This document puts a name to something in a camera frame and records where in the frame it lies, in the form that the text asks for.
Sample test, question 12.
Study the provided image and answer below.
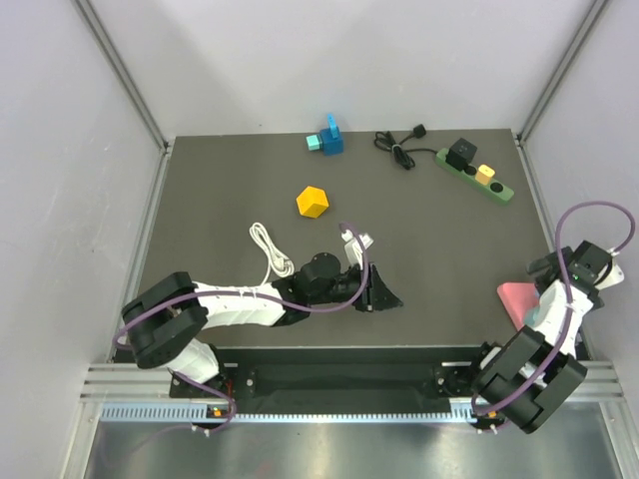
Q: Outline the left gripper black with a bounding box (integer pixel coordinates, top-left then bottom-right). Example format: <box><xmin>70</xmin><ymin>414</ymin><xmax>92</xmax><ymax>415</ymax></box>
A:
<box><xmin>310</xmin><ymin>262</ymin><xmax>403</xmax><ymax>312</ymax></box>

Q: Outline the pink triangular socket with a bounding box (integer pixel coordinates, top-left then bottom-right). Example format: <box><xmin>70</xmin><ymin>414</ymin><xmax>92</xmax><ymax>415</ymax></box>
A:
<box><xmin>497</xmin><ymin>282</ymin><xmax>539</xmax><ymax>329</ymax></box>

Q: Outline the yellow cube plug adapter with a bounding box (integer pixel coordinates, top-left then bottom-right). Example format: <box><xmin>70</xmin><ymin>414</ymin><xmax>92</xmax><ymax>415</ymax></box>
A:
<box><xmin>296</xmin><ymin>186</ymin><xmax>329</xmax><ymax>219</ymax></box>

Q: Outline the teal plug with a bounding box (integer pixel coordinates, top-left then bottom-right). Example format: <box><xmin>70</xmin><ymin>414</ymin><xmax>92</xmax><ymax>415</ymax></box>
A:
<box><xmin>523</xmin><ymin>305</ymin><xmax>541</xmax><ymax>328</ymax></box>
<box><xmin>306</xmin><ymin>134</ymin><xmax>322</xmax><ymax>151</ymax></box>

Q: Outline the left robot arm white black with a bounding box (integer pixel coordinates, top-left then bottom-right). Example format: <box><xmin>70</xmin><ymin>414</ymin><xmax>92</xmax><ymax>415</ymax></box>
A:
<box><xmin>122</xmin><ymin>252</ymin><xmax>402</xmax><ymax>396</ymax></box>

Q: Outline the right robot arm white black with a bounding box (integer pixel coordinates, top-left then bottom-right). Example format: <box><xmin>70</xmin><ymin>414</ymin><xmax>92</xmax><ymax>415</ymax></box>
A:
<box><xmin>465</xmin><ymin>240</ymin><xmax>624</xmax><ymax>434</ymax></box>

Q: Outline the yellow plug on green strip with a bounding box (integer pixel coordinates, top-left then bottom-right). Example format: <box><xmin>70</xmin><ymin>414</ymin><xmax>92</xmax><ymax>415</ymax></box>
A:
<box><xmin>474</xmin><ymin>165</ymin><xmax>495</xmax><ymax>186</ymax></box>

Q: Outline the blue cube socket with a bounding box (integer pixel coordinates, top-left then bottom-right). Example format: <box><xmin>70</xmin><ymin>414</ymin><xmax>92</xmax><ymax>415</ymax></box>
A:
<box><xmin>319</xmin><ymin>128</ymin><xmax>344</xmax><ymax>156</ymax></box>

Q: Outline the teal plug on blue cube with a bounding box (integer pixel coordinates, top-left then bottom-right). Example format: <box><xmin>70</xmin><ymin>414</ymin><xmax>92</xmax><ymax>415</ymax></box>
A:
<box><xmin>306</xmin><ymin>134</ymin><xmax>322</xmax><ymax>151</ymax></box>

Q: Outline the light blue plug atop cube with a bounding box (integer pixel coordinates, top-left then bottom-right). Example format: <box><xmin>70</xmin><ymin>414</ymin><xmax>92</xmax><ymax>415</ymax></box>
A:
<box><xmin>327</xmin><ymin>114</ymin><xmax>337</xmax><ymax>132</ymax></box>

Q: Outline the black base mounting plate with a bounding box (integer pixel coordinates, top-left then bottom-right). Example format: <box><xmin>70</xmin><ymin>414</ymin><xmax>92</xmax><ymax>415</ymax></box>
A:
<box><xmin>171</xmin><ymin>362</ymin><xmax>471</xmax><ymax>404</ymax></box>

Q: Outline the green power strip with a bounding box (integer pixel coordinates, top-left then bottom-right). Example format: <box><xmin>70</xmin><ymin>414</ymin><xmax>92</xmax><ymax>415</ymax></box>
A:
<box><xmin>435</xmin><ymin>148</ymin><xmax>514</xmax><ymax>205</ymax></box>

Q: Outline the black cube adapter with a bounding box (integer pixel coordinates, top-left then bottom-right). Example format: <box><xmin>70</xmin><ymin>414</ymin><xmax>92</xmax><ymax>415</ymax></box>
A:
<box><xmin>445</xmin><ymin>138</ymin><xmax>477</xmax><ymax>171</ymax></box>

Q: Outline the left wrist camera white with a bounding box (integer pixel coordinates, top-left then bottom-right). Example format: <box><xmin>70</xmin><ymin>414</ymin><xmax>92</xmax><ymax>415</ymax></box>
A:
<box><xmin>341</xmin><ymin>229</ymin><xmax>374</xmax><ymax>266</ymax></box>

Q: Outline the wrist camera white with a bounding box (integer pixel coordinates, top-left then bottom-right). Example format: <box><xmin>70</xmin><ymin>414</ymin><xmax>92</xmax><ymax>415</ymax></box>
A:
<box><xmin>595</xmin><ymin>248</ymin><xmax>625</xmax><ymax>290</ymax></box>
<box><xmin>341</xmin><ymin>229</ymin><xmax>374</xmax><ymax>266</ymax></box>

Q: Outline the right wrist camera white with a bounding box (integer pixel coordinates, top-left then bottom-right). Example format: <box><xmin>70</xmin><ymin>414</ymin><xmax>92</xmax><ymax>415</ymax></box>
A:
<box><xmin>595</xmin><ymin>248</ymin><xmax>625</xmax><ymax>290</ymax></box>

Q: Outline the white coiled power cord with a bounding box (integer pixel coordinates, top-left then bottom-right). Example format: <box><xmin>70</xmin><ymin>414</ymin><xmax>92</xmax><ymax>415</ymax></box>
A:
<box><xmin>249</xmin><ymin>222</ymin><xmax>296</xmax><ymax>285</ymax></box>

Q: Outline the black coiled power cord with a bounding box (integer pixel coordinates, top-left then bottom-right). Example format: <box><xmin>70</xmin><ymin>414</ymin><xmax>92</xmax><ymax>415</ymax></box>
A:
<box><xmin>373</xmin><ymin>124</ymin><xmax>440</xmax><ymax>172</ymax></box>

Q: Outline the white slotted cable duct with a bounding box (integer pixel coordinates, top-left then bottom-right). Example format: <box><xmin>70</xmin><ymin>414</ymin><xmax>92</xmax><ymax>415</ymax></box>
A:
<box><xmin>100</xmin><ymin>402</ymin><xmax>478</xmax><ymax>424</ymax></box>

